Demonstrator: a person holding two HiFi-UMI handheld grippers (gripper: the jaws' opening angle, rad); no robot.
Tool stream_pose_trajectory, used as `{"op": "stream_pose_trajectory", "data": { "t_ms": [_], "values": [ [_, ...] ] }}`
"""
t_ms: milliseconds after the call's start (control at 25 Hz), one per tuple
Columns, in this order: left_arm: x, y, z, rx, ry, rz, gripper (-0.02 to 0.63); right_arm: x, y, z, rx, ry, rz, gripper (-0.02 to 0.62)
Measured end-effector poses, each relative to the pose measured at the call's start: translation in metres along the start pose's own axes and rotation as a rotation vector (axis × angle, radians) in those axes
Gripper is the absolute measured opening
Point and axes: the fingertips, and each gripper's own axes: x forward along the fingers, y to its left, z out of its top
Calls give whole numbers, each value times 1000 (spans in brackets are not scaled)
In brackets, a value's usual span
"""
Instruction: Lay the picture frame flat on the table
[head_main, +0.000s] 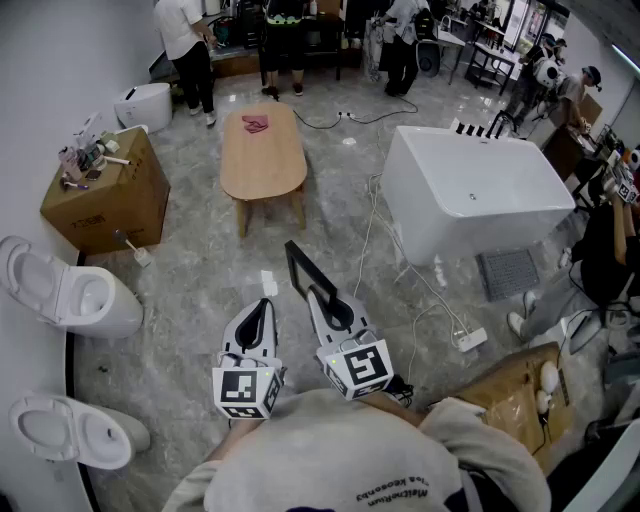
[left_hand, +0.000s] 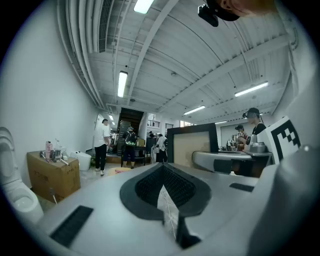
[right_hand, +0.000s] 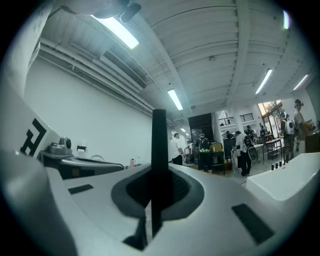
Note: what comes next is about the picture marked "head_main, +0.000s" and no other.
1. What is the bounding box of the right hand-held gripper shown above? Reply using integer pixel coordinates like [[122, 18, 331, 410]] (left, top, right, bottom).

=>
[[306, 285, 396, 401]]

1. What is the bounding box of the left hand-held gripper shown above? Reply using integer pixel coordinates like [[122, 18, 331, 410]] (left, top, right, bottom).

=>
[[212, 298, 287, 421]]

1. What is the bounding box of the black picture frame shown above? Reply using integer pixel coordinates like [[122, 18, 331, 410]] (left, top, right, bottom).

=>
[[284, 240, 339, 329]]

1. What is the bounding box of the person's left forearm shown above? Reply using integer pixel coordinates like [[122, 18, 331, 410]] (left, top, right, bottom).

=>
[[204, 420, 241, 464]]

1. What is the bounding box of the person's right forearm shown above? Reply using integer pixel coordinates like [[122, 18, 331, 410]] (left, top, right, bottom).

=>
[[359, 392, 429, 429]]

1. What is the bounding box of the wooden coffee table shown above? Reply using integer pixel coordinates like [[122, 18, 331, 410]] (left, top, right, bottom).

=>
[[219, 102, 309, 239]]

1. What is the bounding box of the person's beige shirt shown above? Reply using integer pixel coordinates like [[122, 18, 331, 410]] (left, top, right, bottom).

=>
[[162, 389, 551, 512]]

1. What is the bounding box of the white toilet brush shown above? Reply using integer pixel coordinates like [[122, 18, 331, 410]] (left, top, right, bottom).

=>
[[113, 228, 154, 269]]

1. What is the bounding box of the grey bath mat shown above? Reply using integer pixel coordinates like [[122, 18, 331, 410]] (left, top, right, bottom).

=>
[[474, 248, 541, 303]]

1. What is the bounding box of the large cardboard box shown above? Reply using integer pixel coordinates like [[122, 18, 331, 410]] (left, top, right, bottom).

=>
[[39, 127, 172, 257]]

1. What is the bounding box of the taped cardboard box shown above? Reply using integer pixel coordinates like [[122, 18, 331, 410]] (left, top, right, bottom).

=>
[[454, 342, 576, 474]]

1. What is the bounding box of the white bathtub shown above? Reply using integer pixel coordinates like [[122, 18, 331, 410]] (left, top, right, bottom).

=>
[[380, 124, 577, 267]]

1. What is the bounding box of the white round device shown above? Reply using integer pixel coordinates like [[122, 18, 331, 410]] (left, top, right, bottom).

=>
[[533, 359, 561, 414]]

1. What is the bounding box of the black bathtub faucet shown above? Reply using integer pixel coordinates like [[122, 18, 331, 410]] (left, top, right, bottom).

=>
[[452, 109, 519, 140]]

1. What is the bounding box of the clear plastic bottle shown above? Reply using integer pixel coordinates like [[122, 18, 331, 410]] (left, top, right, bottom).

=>
[[77, 142, 104, 171]]

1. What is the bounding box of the pink bottle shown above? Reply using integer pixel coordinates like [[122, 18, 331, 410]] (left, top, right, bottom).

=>
[[58, 147, 84, 182]]

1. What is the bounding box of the white smart toilet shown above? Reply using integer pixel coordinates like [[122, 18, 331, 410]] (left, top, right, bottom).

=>
[[113, 82, 174, 135]]

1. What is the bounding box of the white metal desk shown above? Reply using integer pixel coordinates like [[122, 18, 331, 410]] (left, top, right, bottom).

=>
[[437, 19, 524, 96]]

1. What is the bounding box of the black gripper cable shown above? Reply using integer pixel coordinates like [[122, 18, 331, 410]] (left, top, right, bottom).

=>
[[387, 377, 415, 407]]

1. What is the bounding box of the white cable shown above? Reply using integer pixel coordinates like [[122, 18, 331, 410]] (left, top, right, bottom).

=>
[[352, 172, 474, 389]]

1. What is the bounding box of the black floor cable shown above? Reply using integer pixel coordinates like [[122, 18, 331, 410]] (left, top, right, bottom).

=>
[[292, 94, 419, 130]]

